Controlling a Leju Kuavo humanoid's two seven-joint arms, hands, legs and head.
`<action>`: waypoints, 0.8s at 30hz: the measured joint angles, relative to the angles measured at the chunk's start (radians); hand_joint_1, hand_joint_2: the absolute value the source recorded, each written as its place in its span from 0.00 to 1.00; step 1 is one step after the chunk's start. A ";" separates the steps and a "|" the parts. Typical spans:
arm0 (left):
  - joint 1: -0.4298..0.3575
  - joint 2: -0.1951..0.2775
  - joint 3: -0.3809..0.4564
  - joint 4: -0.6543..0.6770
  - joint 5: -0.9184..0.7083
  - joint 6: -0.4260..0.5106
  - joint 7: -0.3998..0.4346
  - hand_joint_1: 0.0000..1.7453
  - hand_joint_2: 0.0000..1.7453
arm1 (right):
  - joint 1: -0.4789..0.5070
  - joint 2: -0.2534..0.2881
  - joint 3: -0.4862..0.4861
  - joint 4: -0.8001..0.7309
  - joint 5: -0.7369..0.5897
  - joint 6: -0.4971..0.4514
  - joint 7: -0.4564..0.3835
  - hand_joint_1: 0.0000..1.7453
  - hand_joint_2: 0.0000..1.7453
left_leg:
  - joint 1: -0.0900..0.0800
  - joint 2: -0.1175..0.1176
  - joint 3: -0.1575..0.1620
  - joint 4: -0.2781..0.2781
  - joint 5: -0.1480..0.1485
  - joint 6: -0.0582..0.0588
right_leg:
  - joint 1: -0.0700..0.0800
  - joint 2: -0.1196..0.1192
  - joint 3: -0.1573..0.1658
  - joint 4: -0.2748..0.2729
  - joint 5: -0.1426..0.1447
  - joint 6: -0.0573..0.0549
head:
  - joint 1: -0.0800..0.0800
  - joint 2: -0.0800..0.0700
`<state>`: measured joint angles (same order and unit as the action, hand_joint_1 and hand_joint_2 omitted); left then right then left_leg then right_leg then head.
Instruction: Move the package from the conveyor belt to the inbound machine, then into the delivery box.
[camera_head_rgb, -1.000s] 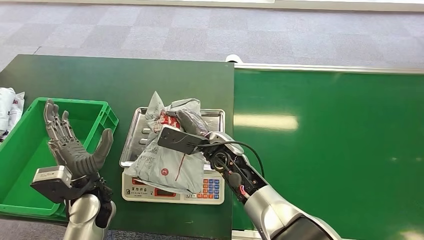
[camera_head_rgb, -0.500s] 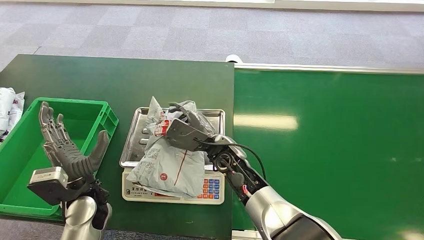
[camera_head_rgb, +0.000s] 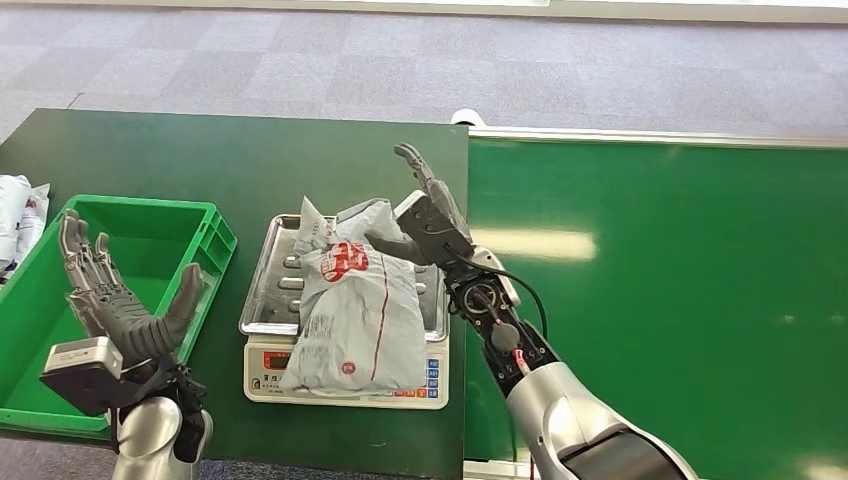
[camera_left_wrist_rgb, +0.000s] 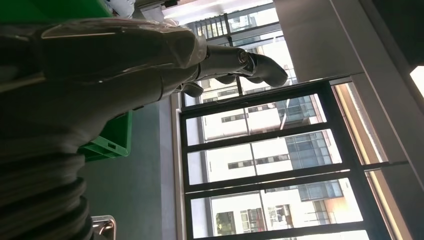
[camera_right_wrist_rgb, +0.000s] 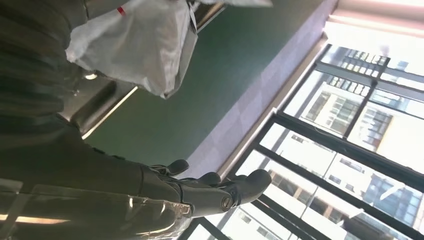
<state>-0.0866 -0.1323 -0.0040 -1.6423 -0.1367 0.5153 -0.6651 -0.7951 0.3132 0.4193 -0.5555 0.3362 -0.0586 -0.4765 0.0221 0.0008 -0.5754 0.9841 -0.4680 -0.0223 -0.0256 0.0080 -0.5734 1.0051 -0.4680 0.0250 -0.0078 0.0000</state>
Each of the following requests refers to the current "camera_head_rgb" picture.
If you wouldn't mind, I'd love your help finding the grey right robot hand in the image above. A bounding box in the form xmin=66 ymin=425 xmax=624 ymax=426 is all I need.
xmin=364 ymin=142 xmax=473 ymax=266

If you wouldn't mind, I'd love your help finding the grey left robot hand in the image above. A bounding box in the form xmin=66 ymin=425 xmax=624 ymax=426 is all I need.
xmin=58 ymin=208 xmax=205 ymax=370

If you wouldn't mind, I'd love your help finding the grey red-printed poly mailer package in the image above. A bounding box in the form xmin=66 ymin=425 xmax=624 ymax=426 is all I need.
xmin=278 ymin=195 xmax=429 ymax=399

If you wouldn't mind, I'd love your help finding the white poly mailer package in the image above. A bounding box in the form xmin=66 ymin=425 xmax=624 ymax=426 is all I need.
xmin=11 ymin=183 xmax=52 ymax=272
xmin=0 ymin=174 xmax=33 ymax=266

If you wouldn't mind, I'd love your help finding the green conveyor belt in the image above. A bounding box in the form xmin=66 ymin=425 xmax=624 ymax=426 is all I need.
xmin=463 ymin=137 xmax=848 ymax=480

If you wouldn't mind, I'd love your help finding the green plastic crate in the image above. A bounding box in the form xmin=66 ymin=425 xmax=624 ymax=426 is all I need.
xmin=0 ymin=193 xmax=238 ymax=442

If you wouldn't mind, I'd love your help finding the white electronic scale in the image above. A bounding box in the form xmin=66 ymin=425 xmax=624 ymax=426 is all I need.
xmin=238 ymin=213 xmax=451 ymax=411

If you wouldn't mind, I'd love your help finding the steel weighing tray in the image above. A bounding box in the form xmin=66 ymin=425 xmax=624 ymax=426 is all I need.
xmin=238 ymin=213 xmax=451 ymax=343

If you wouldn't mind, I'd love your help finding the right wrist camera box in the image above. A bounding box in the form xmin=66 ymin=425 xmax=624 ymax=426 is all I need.
xmin=394 ymin=190 xmax=476 ymax=268

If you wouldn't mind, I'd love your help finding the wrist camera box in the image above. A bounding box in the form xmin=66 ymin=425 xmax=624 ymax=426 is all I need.
xmin=39 ymin=336 xmax=146 ymax=419
xmin=394 ymin=190 xmax=476 ymax=268

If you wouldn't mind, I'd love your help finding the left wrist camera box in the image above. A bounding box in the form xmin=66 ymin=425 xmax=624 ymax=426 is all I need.
xmin=39 ymin=336 xmax=146 ymax=419

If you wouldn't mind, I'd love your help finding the long metal conveyor side rail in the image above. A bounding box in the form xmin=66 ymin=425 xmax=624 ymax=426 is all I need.
xmin=467 ymin=125 xmax=848 ymax=150

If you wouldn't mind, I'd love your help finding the short metal conveyor side rail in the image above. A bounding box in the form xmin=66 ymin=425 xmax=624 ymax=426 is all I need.
xmin=462 ymin=460 xmax=541 ymax=480

